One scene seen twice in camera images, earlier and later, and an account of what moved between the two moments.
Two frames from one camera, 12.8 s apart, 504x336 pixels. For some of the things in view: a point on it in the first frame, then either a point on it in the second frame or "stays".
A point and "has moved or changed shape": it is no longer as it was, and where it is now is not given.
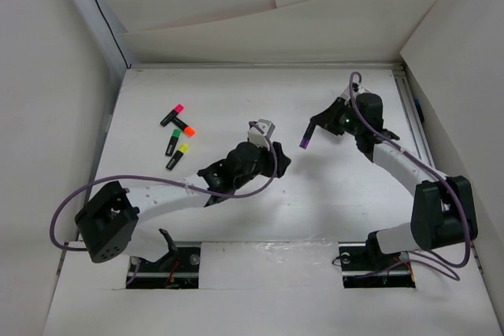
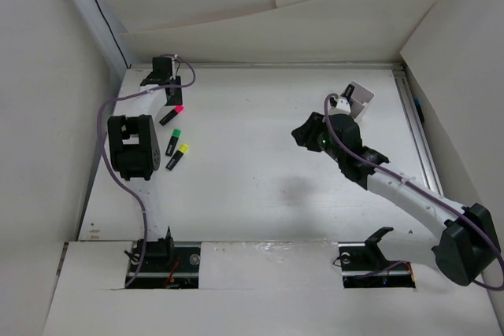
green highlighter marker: x=176 y=134 stays
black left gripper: x=267 y=156 → x=175 y=100
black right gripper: x=325 y=117 → x=305 y=134
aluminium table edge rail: x=413 y=113 stays
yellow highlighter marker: x=183 y=149 stays
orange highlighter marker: x=188 y=131 has moved or changed shape
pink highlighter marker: x=172 y=115 stays
